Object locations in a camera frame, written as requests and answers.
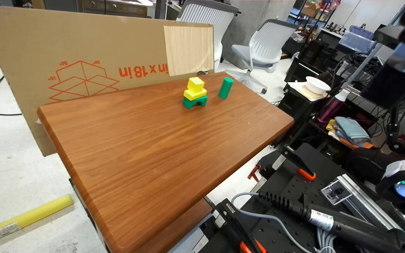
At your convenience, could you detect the yellow arch building block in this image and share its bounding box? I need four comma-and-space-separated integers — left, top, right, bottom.
183, 89, 207, 102

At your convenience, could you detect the yellow cube building block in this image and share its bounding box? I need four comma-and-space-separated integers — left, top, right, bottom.
188, 78, 204, 92

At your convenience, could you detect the maroon bottle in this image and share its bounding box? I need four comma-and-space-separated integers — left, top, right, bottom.
317, 89, 351, 126

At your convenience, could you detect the light plywood panel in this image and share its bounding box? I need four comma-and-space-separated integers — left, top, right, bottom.
164, 26, 214, 77

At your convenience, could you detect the orange handled clamp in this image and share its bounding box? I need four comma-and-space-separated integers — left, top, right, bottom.
217, 200, 269, 253
248, 147, 317, 182

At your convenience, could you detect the green cylinder block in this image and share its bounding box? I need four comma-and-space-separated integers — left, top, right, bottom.
218, 78, 235, 100

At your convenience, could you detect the yellow roll on floor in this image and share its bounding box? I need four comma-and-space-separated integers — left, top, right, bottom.
0, 196, 74, 240

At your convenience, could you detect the black camera on stand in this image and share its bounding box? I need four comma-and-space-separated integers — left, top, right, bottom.
362, 8, 405, 154

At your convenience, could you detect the folded blue cloth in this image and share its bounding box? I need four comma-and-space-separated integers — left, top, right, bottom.
335, 117, 370, 144

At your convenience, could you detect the large cardboard box sheet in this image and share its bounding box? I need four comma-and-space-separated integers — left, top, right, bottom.
0, 5, 216, 158

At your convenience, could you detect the grey office chair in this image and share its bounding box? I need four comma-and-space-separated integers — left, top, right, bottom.
233, 19, 297, 95

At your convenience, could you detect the black corrugated cable hose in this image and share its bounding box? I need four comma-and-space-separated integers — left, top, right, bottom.
255, 190, 405, 253

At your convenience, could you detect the white bowl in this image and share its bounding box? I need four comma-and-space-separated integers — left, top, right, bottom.
307, 77, 331, 95

